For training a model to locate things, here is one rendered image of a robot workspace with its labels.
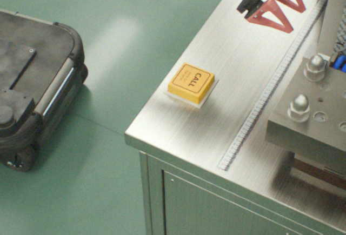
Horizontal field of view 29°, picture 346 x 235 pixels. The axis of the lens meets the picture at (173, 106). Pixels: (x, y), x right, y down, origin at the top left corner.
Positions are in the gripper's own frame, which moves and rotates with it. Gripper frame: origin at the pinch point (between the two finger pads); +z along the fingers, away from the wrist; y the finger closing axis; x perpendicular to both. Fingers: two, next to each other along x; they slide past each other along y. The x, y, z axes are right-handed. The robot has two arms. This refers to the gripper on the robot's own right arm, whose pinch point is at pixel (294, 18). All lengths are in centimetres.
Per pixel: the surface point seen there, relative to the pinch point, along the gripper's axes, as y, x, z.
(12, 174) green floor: 5, -136, -18
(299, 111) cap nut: 17.8, 2.6, 8.4
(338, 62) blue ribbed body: 3.3, 2.4, 10.4
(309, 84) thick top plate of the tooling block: 9.6, 0.1, 8.5
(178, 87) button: 12.9, -21.3, -6.6
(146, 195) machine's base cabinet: 25.6, -40.9, 4.3
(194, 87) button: 11.6, -19.9, -4.2
